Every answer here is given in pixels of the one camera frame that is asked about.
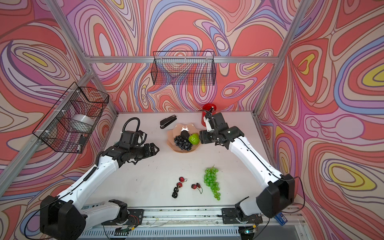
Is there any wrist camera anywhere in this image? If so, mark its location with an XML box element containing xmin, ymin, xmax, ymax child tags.
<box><xmin>203</xmin><ymin>112</ymin><xmax>213</xmax><ymax>132</ymax></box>
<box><xmin>120</xmin><ymin>131</ymin><xmax>142</xmax><ymax>147</ymax></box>

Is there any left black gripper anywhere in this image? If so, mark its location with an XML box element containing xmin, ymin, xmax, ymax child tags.
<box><xmin>128</xmin><ymin>142</ymin><xmax>160</xmax><ymax>161</ymax></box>

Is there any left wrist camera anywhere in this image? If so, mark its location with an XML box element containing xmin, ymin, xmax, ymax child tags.
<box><xmin>120</xmin><ymin>131</ymin><xmax>142</xmax><ymax>147</ymax></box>

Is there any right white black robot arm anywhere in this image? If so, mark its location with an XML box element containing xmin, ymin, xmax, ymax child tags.
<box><xmin>199</xmin><ymin>111</ymin><xmax>296</xmax><ymax>221</ymax></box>

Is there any back black wire basket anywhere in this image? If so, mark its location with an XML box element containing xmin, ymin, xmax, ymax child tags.
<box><xmin>151</xmin><ymin>50</ymin><xmax>217</xmax><ymax>86</ymax></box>

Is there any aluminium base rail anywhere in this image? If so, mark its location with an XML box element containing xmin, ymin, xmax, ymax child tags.
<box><xmin>80</xmin><ymin>206</ymin><xmax>313</xmax><ymax>240</ymax></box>

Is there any dark purple grape bunch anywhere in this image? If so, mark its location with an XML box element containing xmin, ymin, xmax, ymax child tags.
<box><xmin>174</xmin><ymin>136</ymin><xmax>193</xmax><ymax>151</ymax></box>

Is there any black stapler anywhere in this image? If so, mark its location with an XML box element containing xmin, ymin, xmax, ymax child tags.
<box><xmin>160</xmin><ymin>115</ymin><xmax>177</xmax><ymax>129</ymax></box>

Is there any dark blackberry pair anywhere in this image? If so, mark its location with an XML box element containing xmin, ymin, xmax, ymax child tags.
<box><xmin>172</xmin><ymin>187</ymin><xmax>179</xmax><ymax>199</ymax></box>

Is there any red plastic cup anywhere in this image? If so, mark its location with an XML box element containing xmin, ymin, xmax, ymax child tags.
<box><xmin>201</xmin><ymin>103</ymin><xmax>217</xmax><ymax>127</ymax></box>

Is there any green fake apple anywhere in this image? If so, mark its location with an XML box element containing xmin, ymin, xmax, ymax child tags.
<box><xmin>189</xmin><ymin>133</ymin><xmax>200</xmax><ymax>146</ymax></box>

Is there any red cherry pair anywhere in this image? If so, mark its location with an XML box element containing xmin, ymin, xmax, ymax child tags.
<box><xmin>176</xmin><ymin>177</ymin><xmax>188</xmax><ymax>188</ymax></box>
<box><xmin>191</xmin><ymin>183</ymin><xmax>203</xmax><ymax>194</ymax></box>

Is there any dark fake avocado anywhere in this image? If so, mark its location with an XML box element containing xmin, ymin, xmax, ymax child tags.
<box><xmin>180</xmin><ymin>130</ymin><xmax>190</xmax><ymax>141</ymax></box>

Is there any green grape bunch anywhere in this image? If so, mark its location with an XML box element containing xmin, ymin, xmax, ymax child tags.
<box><xmin>204</xmin><ymin>166</ymin><xmax>221</xmax><ymax>201</ymax></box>

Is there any white tape roll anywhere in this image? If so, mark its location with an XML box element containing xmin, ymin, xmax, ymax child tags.
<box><xmin>69</xmin><ymin>114</ymin><xmax>95</xmax><ymax>133</ymax></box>

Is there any pink faceted fruit bowl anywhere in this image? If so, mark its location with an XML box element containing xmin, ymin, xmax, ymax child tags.
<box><xmin>167</xmin><ymin>124</ymin><xmax>201</xmax><ymax>153</ymax></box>

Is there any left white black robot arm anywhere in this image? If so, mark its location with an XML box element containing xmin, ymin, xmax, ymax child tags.
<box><xmin>40</xmin><ymin>131</ymin><xmax>160</xmax><ymax>240</ymax></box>

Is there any blue stapler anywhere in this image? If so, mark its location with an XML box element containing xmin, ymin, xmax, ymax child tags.
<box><xmin>274</xmin><ymin>213</ymin><xmax>288</xmax><ymax>226</ymax></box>

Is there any black wire basket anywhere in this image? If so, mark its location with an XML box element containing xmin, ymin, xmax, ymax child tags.
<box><xmin>151</xmin><ymin>50</ymin><xmax>217</xmax><ymax>86</ymax></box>
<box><xmin>33</xmin><ymin>83</ymin><xmax>109</xmax><ymax>154</ymax></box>

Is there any left black wire basket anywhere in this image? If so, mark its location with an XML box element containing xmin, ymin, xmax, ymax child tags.
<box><xmin>33</xmin><ymin>83</ymin><xmax>109</xmax><ymax>154</ymax></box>

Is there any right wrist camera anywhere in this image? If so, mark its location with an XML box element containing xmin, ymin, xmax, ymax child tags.
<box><xmin>203</xmin><ymin>112</ymin><xmax>213</xmax><ymax>132</ymax></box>

